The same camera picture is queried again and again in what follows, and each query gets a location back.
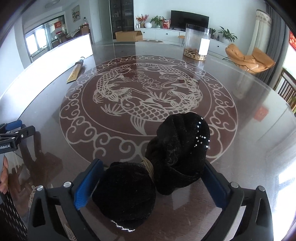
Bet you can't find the black fuzzy fabric item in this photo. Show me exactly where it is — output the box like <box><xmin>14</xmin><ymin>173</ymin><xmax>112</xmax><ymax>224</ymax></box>
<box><xmin>92</xmin><ymin>112</ymin><xmax>210</xmax><ymax>230</ymax></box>

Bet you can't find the gold tube with hair tie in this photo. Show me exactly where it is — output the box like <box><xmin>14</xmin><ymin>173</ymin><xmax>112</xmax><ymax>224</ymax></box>
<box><xmin>66</xmin><ymin>57</ymin><xmax>85</xmax><ymax>83</ymax></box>

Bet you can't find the person's left hand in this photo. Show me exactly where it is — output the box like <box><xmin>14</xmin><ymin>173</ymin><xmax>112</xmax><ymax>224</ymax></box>
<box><xmin>0</xmin><ymin>156</ymin><xmax>9</xmax><ymax>194</ymax></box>

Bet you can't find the cardboard box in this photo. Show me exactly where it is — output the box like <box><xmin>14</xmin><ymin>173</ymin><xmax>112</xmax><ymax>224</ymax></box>
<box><xmin>115</xmin><ymin>31</ymin><xmax>143</xmax><ymax>42</ymax></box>

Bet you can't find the wooden dining chair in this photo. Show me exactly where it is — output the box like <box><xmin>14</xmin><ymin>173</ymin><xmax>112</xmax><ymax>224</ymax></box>
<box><xmin>273</xmin><ymin>68</ymin><xmax>296</xmax><ymax>114</ymax></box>

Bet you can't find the dark display cabinet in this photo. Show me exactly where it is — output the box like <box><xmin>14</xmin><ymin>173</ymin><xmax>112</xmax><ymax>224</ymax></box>
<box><xmin>109</xmin><ymin>0</ymin><xmax>134</xmax><ymax>39</ymax></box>

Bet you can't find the red flower vase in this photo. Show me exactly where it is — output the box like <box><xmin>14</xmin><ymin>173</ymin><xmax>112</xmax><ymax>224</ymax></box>
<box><xmin>135</xmin><ymin>14</ymin><xmax>149</xmax><ymax>28</ymax></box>

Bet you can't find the orange lounge chair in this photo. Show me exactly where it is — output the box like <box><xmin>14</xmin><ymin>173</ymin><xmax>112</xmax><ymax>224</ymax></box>
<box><xmin>225</xmin><ymin>44</ymin><xmax>275</xmax><ymax>74</ymax></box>

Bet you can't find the potted green plant left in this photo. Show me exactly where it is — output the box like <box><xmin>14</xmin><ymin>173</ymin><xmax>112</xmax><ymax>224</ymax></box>
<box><xmin>150</xmin><ymin>16</ymin><xmax>165</xmax><ymax>28</ymax></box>

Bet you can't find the potted green plant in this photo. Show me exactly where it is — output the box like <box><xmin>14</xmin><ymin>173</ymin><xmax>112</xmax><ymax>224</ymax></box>
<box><xmin>150</xmin><ymin>16</ymin><xmax>165</xmax><ymax>28</ymax></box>
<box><xmin>219</xmin><ymin>26</ymin><xmax>238</xmax><ymax>43</ymax></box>

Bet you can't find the white tv cabinet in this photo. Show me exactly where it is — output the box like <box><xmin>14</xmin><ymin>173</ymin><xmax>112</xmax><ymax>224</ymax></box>
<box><xmin>135</xmin><ymin>28</ymin><xmax>227</xmax><ymax>57</ymax></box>

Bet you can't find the grey curtain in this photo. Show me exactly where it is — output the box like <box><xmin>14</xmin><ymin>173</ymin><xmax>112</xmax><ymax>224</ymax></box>
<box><xmin>256</xmin><ymin>1</ymin><xmax>290</xmax><ymax>88</ymax></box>

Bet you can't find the wooden bench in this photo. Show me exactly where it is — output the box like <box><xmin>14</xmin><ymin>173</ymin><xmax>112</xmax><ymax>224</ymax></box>
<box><xmin>178</xmin><ymin>35</ymin><xmax>185</xmax><ymax>47</ymax></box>

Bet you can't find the potted green plant right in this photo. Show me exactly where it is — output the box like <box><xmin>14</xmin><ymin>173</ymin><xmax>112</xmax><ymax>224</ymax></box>
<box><xmin>219</xmin><ymin>26</ymin><xmax>238</xmax><ymax>43</ymax></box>

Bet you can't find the clear plastic jar with snacks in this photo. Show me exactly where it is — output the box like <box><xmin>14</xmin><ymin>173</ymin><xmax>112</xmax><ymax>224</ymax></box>
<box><xmin>183</xmin><ymin>24</ymin><xmax>210</xmax><ymax>61</ymax></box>

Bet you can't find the black television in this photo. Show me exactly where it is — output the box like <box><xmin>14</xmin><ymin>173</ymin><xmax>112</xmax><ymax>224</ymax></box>
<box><xmin>171</xmin><ymin>10</ymin><xmax>209</xmax><ymax>30</ymax></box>

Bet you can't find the framed wall painting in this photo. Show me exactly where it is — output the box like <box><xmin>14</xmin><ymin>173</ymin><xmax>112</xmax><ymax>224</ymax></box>
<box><xmin>71</xmin><ymin>5</ymin><xmax>81</xmax><ymax>22</ymax></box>

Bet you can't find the red wall hanging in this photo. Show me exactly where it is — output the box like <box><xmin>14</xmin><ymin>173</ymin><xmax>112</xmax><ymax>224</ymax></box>
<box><xmin>289</xmin><ymin>31</ymin><xmax>296</xmax><ymax>50</ymax></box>

